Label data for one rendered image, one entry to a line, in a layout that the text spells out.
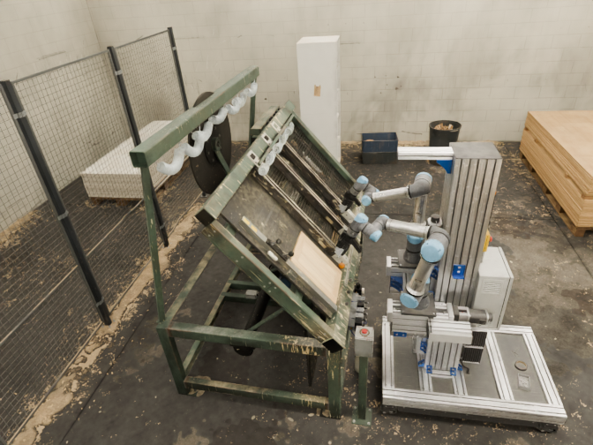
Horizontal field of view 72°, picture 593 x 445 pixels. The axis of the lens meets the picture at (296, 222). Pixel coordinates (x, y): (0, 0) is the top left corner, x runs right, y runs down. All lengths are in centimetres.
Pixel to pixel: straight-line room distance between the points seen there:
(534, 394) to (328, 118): 469
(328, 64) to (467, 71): 267
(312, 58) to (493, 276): 451
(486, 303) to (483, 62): 562
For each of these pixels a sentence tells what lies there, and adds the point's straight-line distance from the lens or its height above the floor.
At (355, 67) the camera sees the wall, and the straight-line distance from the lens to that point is 792.
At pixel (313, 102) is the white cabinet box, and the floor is 118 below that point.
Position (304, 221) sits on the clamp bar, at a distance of 323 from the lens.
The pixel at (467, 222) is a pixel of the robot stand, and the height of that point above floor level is 159.
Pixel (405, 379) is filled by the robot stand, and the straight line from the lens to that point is 355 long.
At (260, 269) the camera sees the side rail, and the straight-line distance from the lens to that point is 256.
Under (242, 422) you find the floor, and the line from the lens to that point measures 362.
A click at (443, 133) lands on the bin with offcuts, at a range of 712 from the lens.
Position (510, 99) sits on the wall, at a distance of 838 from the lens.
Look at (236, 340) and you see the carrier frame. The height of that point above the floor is 76.
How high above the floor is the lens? 301
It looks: 32 degrees down
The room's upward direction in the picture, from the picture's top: 4 degrees counter-clockwise
